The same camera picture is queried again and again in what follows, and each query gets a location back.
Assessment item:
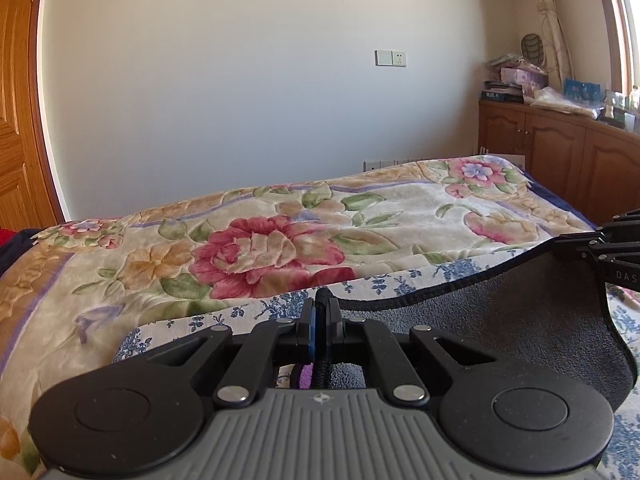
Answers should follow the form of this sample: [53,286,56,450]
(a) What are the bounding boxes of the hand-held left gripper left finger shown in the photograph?
[148,300,318,408]

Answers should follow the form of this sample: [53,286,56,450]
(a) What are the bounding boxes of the grey towel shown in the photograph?
[287,244,640,413]

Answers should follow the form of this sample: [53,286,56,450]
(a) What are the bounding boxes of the stack of books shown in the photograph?
[480,79,526,105]

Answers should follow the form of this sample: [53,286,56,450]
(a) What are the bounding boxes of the blue picture box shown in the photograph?
[563,78,602,107]

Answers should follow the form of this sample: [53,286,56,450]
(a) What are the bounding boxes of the white plastic bag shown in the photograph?
[529,86,603,122]

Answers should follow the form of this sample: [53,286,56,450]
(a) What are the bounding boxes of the wooden door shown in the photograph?
[0,0,66,233]

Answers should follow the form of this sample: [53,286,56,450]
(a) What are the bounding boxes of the wooden cabinet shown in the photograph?
[477,99,640,227]

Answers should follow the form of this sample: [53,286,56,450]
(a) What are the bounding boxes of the green hand fan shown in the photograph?
[520,33,547,66]

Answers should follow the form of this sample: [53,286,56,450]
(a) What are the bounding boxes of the white wall socket strip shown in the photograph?
[363,158,417,172]

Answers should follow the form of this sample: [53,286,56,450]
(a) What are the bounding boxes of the blue floral bed sheet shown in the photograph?
[112,259,640,480]

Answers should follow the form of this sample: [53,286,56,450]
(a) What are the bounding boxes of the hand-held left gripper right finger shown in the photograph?
[318,289,497,404]

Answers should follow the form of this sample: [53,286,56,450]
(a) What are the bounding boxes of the floral plush blanket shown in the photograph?
[0,155,598,480]

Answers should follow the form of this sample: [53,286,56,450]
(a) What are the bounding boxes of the pink box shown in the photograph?
[500,66,549,90]

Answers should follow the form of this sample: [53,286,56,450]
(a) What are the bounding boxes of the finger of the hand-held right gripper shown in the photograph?
[595,211,640,242]
[552,232,640,265]

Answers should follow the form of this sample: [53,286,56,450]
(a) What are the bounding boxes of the wooden window frame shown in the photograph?
[590,0,640,111]

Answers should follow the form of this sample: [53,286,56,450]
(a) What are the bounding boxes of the floral curtain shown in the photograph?
[517,0,576,90]

